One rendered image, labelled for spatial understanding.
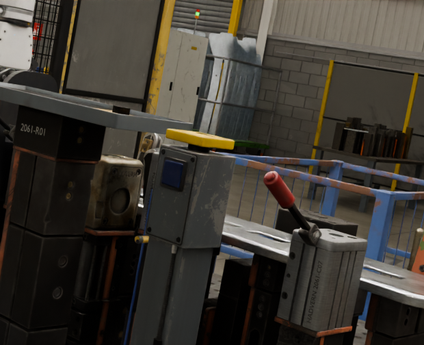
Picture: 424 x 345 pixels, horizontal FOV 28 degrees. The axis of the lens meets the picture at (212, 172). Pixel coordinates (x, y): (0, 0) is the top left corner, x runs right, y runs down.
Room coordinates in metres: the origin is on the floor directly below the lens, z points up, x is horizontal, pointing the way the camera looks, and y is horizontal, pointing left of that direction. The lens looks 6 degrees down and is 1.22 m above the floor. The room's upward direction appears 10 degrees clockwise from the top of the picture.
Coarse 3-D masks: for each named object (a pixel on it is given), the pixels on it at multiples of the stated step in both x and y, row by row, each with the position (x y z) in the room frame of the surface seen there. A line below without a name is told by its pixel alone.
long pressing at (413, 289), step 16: (240, 224) 1.43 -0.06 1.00; (256, 224) 1.46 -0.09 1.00; (224, 240) 1.29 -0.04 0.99; (240, 240) 1.27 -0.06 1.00; (256, 240) 1.30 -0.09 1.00; (272, 240) 1.32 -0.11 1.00; (288, 240) 1.35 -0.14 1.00; (272, 256) 1.23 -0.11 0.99; (368, 272) 1.20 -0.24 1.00; (384, 272) 1.24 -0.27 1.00; (400, 272) 1.25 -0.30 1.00; (368, 288) 1.13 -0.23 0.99; (384, 288) 1.11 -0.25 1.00; (400, 288) 1.11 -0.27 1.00; (416, 288) 1.15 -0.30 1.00; (416, 304) 1.09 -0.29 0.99
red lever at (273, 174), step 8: (264, 176) 0.98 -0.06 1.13; (272, 176) 0.97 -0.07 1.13; (272, 184) 0.97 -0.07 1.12; (280, 184) 0.98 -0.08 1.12; (272, 192) 0.98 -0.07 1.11; (280, 192) 0.98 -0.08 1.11; (288, 192) 0.99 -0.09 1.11; (280, 200) 0.99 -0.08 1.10; (288, 200) 0.99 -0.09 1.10; (288, 208) 1.00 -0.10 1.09; (296, 208) 1.01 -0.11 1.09; (296, 216) 1.02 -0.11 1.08; (304, 224) 1.03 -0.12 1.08; (312, 224) 1.05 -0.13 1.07; (304, 232) 1.04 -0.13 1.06; (312, 232) 1.04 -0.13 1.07; (320, 232) 1.06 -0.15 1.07; (304, 240) 1.05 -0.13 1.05; (312, 240) 1.04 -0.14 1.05
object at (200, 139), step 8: (168, 136) 1.02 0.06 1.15; (176, 136) 1.01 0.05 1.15; (184, 136) 1.00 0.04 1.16; (192, 136) 0.99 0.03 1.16; (200, 136) 0.99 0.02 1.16; (208, 136) 1.01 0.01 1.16; (216, 136) 1.04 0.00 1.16; (192, 144) 1.02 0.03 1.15; (200, 144) 0.99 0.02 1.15; (208, 144) 0.99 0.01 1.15; (216, 144) 1.00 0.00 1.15; (224, 144) 1.02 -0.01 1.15; (232, 144) 1.03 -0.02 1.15; (208, 152) 1.02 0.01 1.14
